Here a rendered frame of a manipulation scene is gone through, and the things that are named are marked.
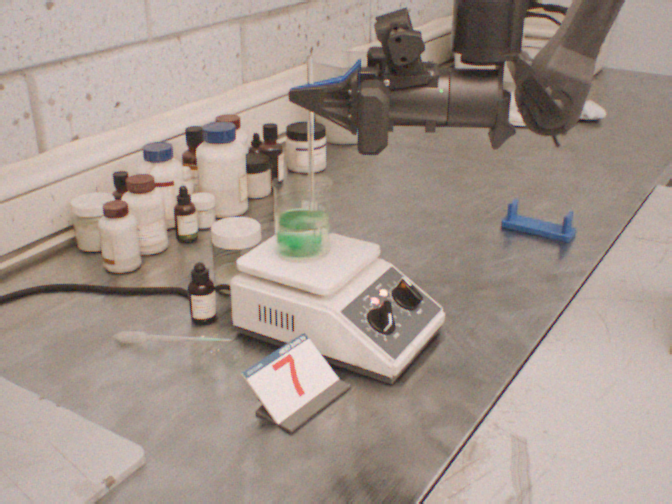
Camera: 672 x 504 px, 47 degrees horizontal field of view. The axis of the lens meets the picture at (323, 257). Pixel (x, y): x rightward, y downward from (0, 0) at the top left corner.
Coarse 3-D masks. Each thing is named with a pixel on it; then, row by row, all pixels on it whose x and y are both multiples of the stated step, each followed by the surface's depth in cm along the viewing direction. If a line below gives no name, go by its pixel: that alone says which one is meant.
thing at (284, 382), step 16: (288, 352) 77; (304, 352) 78; (272, 368) 75; (288, 368) 76; (304, 368) 77; (320, 368) 78; (256, 384) 73; (272, 384) 74; (288, 384) 75; (304, 384) 76; (320, 384) 77; (272, 400) 73; (288, 400) 74
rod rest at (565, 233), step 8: (512, 208) 111; (512, 216) 112; (520, 216) 113; (568, 216) 107; (504, 224) 112; (512, 224) 111; (520, 224) 111; (528, 224) 111; (536, 224) 111; (544, 224) 111; (552, 224) 111; (568, 224) 108; (528, 232) 110; (536, 232) 109; (544, 232) 109; (552, 232) 108; (560, 232) 108; (568, 232) 108; (560, 240) 108; (568, 240) 107
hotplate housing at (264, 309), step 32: (256, 288) 82; (288, 288) 81; (352, 288) 82; (256, 320) 84; (288, 320) 81; (320, 320) 79; (320, 352) 80; (352, 352) 78; (384, 352) 77; (416, 352) 81
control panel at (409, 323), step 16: (384, 272) 85; (368, 288) 82; (384, 288) 83; (416, 288) 86; (352, 304) 79; (368, 304) 81; (432, 304) 85; (352, 320) 78; (400, 320) 81; (416, 320) 82; (368, 336) 77; (384, 336) 78; (400, 336) 79; (416, 336) 80; (400, 352) 78
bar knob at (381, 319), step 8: (384, 304) 79; (368, 312) 80; (376, 312) 80; (384, 312) 78; (392, 312) 79; (368, 320) 79; (376, 320) 79; (384, 320) 78; (392, 320) 78; (376, 328) 78; (384, 328) 78; (392, 328) 79
